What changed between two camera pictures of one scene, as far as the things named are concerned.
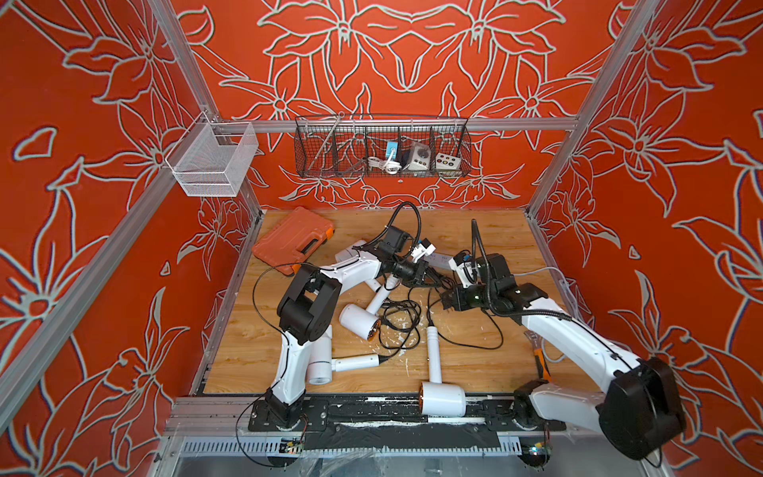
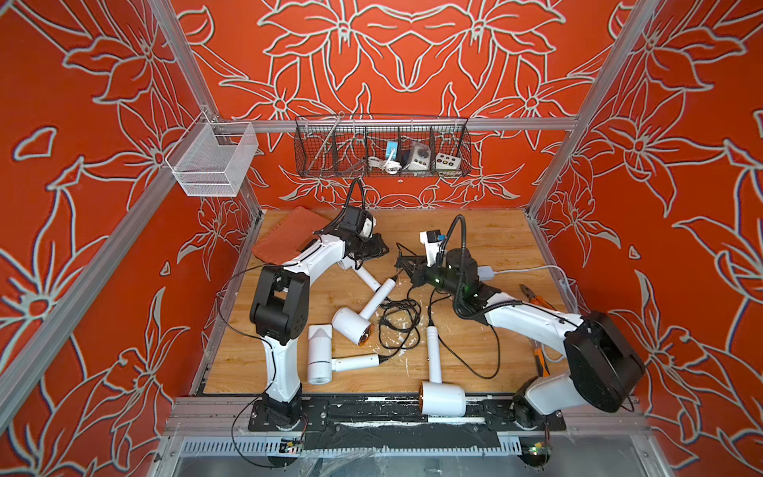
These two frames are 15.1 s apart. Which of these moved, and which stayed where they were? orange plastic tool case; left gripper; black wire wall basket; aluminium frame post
Moved: left gripper
Stayed: orange plastic tool case; black wire wall basket; aluminium frame post
